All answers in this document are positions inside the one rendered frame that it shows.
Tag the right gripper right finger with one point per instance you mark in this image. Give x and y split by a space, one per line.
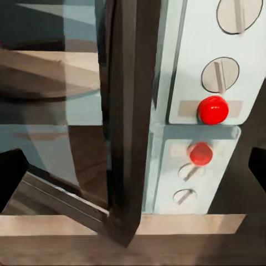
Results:
257 164

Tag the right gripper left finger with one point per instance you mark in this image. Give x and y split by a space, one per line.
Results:
13 166

